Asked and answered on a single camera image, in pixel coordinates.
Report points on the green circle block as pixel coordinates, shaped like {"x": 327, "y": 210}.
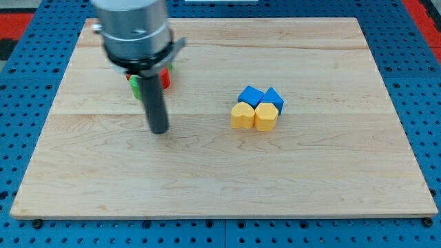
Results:
{"x": 135, "y": 87}

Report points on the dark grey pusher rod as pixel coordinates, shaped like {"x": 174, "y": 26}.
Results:
{"x": 154, "y": 104}

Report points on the blue cube block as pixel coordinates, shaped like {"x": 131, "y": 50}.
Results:
{"x": 251, "y": 96}

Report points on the blue pentagon block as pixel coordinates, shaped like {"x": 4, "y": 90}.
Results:
{"x": 271, "y": 96}

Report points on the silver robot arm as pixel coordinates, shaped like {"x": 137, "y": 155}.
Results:
{"x": 138, "y": 39}

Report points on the wooden board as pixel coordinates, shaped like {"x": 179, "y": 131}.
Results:
{"x": 338, "y": 149}

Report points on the yellow heart block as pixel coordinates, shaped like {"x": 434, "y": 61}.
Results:
{"x": 242, "y": 116}

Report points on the yellow hexagon block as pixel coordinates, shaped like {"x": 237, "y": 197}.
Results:
{"x": 266, "y": 115}

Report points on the red circle block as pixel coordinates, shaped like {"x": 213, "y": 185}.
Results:
{"x": 164, "y": 77}

